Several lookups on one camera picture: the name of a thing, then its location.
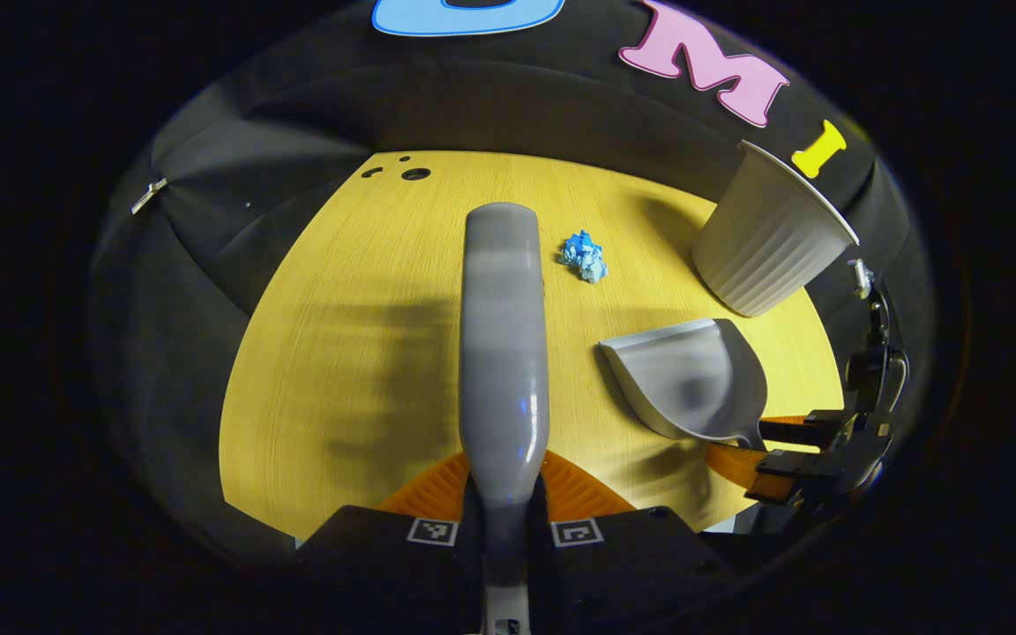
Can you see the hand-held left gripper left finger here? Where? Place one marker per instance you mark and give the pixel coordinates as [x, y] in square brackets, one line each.
[384, 573]

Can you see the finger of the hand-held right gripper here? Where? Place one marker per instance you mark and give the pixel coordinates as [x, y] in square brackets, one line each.
[808, 429]
[781, 472]

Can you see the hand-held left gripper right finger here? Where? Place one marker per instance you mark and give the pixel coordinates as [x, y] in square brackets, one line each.
[631, 573]

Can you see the grey plastic dustpan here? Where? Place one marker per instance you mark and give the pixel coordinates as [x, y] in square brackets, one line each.
[693, 379]

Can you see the white ribbed garbage bin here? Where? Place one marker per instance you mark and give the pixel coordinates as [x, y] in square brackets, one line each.
[759, 247]

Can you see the bright blue paper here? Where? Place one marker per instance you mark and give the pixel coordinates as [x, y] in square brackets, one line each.
[586, 257]

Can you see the wooden desktop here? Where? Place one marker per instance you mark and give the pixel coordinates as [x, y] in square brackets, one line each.
[367, 265]

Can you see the silver metal clip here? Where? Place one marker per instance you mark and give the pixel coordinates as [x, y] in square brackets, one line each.
[148, 197]

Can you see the black backdrop cloth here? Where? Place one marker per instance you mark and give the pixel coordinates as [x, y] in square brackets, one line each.
[473, 97]

